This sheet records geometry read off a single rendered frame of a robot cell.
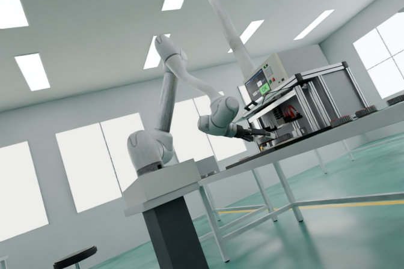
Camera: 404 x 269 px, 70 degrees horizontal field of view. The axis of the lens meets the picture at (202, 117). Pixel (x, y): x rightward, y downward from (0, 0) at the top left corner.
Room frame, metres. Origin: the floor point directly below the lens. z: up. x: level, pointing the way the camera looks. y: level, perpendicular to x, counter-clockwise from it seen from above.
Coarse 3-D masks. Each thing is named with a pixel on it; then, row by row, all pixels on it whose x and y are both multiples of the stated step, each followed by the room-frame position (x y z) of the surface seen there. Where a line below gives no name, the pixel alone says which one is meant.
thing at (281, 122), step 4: (288, 116) 1.81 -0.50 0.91; (296, 116) 1.83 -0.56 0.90; (300, 116) 1.84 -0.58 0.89; (280, 120) 1.82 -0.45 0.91; (284, 120) 1.79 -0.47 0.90; (288, 120) 1.80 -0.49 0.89; (292, 120) 1.81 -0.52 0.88; (296, 120) 1.83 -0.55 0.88; (280, 124) 1.83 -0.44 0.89; (284, 124) 1.79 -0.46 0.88; (296, 124) 1.85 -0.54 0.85
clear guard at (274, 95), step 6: (300, 84) 1.72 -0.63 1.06; (282, 90) 1.68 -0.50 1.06; (288, 90) 1.75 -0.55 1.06; (264, 96) 1.61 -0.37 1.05; (270, 96) 1.72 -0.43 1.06; (276, 96) 1.80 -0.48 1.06; (282, 96) 1.88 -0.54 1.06; (258, 102) 1.66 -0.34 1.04; (264, 102) 1.84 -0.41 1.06; (252, 108) 1.70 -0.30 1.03; (246, 114) 1.76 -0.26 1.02
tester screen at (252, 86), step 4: (260, 72) 1.93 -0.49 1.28; (256, 76) 1.99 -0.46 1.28; (260, 76) 1.95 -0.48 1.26; (264, 76) 1.92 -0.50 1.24; (252, 80) 2.04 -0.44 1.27; (256, 80) 2.01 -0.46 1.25; (248, 84) 2.10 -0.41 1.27; (252, 84) 2.06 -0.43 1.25; (256, 84) 2.02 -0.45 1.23; (264, 84) 1.95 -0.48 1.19; (248, 88) 2.12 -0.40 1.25; (252, 88) 2.07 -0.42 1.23; (256, 88) 2.04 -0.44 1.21; (252, 92) 2.09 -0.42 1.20; (260, 92) 2.02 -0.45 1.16; (252, 96) 2.11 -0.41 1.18; (260, 96) 2.03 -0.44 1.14
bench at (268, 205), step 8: (256, 168) 3.55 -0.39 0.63; (256, 176) 3.54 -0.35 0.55; (208, 192) 5.11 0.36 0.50; (264, 192) 3.54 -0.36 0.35; (264, 200) 3.57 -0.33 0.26; (224, 208) 4.72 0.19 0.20; (232, 208) 4.46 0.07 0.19; (240, 208) 4.21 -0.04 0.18; (248, 208) 4.01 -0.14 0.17; (256, 208) 3.82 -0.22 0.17; (264, 208) 3.51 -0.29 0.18; (272, 208) 3.55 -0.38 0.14; (200, 216) 5.00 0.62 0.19; (216, 216) 5.11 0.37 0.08; (248, 216) 3.42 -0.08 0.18; (232, 224) 3.33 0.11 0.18; (200, 240) 3.17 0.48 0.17
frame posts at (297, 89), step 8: (296, 88) 1.65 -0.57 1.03; (312, 88) 1.69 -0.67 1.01; (304, 96) 1.66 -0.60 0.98; (312, 96) 1.71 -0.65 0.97; (304, 104) 1.65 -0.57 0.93; (320, 104) 1.69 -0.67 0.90; (304, 112) 1.67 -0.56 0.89; (312, 112) 1.66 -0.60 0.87; (320, 112) 1.71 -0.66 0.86; (312, 120) 1.65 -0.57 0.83; (328, 120) 1.70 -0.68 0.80; (312, 128) 1.67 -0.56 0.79; (256, 136) 2.22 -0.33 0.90; (256, 144) 2.22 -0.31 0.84
